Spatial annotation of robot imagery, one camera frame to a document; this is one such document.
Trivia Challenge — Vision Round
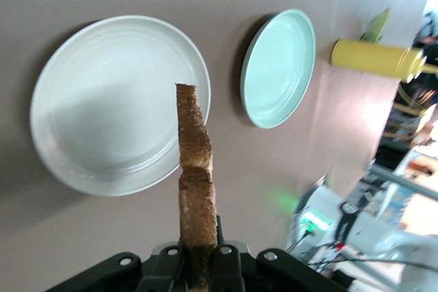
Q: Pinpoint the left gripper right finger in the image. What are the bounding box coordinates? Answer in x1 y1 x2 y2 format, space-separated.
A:
208 215 346 292

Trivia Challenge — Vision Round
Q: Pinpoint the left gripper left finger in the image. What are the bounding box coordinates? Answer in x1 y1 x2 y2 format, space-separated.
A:
44 243 188 292

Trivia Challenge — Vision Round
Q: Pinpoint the toasted bread slice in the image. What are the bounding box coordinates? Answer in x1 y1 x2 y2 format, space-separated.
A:
175 82 220 292

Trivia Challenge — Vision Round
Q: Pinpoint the yellow squeeze bottle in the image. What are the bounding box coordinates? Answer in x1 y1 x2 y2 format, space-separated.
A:
328 38 438 83

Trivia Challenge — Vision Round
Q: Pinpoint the green lettuce leaf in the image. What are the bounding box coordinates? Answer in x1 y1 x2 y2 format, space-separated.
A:
359 6 391 44

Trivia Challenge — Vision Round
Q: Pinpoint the beige plate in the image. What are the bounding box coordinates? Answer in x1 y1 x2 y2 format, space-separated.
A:
29 14 211 198

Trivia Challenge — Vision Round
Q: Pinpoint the mint green plate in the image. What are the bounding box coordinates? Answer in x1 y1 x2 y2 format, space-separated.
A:
240 9 316 130

